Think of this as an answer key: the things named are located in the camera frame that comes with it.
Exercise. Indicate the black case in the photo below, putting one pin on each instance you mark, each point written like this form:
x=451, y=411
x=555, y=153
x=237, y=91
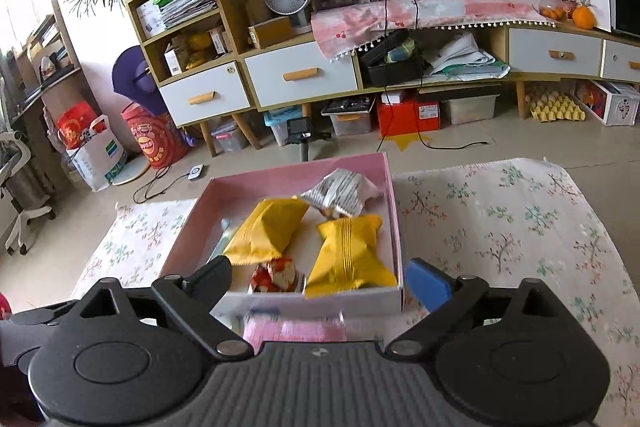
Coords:
x=390, y=74

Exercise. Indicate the long wooden TV cabinet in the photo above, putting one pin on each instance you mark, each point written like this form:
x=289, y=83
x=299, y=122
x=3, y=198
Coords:
x=500, y=42

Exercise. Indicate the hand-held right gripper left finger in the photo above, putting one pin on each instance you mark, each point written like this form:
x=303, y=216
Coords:
x=212, y=279

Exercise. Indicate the pink tasselled cloth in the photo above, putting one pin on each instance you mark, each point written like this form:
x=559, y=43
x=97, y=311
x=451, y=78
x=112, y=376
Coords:
x=450, y=12

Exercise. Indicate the white appliance box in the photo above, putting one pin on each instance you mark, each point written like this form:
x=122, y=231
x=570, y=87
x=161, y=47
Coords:
x=150, y=19

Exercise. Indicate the pale cream snack packet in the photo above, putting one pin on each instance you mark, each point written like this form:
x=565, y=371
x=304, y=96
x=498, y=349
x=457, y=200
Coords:
x=222, y=239

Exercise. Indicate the red printed bucket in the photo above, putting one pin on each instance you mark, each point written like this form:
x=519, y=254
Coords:
x=155, y=142

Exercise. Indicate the yellow floor sticker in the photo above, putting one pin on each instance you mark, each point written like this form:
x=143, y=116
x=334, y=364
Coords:
x=407, y=142

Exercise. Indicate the black camera on tripod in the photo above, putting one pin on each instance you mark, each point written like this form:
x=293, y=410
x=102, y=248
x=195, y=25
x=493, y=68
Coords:
x=300, y=129

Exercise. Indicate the pink snack packet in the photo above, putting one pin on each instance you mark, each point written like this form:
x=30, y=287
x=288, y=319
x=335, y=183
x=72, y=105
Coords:
x=295, y=327

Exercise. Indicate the wooden bookshelf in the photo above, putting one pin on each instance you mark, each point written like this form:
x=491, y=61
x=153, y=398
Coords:
x=64, y=27

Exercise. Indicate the red gift bag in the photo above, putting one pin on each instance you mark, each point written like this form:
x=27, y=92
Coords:
x=75, y=124

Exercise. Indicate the white office chair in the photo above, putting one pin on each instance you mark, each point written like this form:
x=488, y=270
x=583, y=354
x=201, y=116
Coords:
x=30, y=212

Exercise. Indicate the small printed box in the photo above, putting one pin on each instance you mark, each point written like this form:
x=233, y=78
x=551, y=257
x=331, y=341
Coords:
x=218, y=41

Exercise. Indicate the small white box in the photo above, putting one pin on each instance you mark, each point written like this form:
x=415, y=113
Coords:
x=175, y=59

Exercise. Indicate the white round base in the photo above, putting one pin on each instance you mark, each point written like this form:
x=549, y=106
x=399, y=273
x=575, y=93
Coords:
x=131, y=171

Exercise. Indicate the yellow egg tray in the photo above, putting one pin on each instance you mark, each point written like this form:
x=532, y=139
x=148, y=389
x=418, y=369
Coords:
x=555, y=109

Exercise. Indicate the red snack packet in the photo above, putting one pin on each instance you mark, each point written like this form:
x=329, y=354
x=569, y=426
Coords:
x=275, y=277

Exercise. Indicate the white remote switch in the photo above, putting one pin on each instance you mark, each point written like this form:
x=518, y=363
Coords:
x=196, y=172

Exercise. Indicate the stack of papers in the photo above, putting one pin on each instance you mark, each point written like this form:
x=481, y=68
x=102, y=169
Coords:
x=187, y=7

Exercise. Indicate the brown cardboard box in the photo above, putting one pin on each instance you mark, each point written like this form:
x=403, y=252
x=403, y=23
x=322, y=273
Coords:
x=270, y=34

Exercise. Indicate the pink cardboard box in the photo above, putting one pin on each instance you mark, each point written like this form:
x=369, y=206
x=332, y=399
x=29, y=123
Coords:
x=350, y=302

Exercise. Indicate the large yellow snack packet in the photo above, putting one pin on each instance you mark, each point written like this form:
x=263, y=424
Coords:
x=350, y=257

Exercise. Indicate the floral tablecloth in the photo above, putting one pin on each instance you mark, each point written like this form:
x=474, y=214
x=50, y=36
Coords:
x=500, y=232

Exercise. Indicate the yellow toy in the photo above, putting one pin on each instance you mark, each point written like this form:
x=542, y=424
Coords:
x=197, y=44

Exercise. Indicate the glass jar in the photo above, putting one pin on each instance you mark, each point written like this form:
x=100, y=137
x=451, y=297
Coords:
x=552, y=9

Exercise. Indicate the white drawer with lock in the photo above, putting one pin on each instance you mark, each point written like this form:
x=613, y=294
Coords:
x=220, y=82

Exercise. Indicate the red storage box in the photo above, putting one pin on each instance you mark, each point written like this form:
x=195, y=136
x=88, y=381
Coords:
x=400, y=119

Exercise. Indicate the clear storage bin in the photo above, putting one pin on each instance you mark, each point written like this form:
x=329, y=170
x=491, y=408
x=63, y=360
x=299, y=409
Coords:
x=230, y=139
x=470, y=112

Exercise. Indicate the small yellow snack packet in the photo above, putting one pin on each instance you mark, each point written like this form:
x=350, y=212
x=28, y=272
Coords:
x=265, y=232

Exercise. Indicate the white patterned carton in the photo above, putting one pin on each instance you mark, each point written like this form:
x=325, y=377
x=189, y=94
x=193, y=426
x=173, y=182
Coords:
x=620, y=107

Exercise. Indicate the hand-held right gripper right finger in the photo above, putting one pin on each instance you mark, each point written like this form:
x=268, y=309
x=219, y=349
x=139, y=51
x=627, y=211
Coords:
x=427, y=286

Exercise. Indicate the silver white snack packet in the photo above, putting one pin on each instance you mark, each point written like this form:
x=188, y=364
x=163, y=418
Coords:
x=340, y=189

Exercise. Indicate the white shopping bag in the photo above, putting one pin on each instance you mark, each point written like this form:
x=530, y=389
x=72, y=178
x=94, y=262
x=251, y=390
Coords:
x=95, y=162

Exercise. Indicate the pile of white papers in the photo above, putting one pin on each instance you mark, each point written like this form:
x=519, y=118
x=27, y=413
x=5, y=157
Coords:
x=465, y=57

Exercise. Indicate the blue lid storage bin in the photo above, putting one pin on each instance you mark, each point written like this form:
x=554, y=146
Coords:
x=277, y=127

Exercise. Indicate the orange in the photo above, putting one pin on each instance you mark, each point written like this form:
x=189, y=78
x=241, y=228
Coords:
x=583, y=18

